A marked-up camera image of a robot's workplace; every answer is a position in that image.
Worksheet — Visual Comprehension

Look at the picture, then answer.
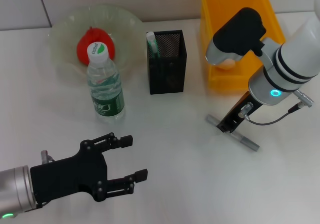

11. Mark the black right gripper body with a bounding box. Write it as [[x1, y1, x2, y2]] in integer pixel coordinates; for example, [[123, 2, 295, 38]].
[[222, 91, 264, 131]]

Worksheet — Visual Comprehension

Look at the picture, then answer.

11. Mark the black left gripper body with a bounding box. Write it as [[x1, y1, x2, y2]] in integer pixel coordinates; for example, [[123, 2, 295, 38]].
[[29, 140, 108, 208]]

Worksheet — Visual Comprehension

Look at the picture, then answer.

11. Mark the silver glitter pen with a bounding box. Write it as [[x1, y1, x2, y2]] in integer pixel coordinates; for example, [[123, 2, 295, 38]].
[[206, 114, 261, 151]]

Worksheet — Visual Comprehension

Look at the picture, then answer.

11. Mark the white paper ball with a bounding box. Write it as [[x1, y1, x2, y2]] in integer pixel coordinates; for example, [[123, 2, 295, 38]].
[[216, 58, 237, 71]]

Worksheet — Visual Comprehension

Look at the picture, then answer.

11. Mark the clear water bottle green label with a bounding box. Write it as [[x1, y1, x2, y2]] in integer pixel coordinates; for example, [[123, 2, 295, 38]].
[[86, 41, 126, 121]]

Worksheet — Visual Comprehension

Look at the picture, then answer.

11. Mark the black mesh pen holder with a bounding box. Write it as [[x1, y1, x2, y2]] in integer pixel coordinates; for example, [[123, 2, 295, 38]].
[[146, 29, 188, 95]]

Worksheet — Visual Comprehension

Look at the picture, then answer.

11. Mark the red-orange fruit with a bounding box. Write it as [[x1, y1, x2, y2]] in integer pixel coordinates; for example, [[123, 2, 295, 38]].
[[76, 26, 116, 67]]

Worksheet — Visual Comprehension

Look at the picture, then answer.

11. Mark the translucent green glass plate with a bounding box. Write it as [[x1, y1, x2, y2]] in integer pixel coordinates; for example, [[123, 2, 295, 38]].
[[47, 4, 144, 84]]

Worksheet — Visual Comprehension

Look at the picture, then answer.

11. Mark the left arm cable connector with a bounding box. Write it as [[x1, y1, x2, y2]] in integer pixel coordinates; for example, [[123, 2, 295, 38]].
[[40, 150, 55, 164]]

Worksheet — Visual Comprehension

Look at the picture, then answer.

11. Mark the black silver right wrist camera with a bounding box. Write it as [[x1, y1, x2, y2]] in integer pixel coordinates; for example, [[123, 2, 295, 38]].
[[205, 7, 267, 66]]

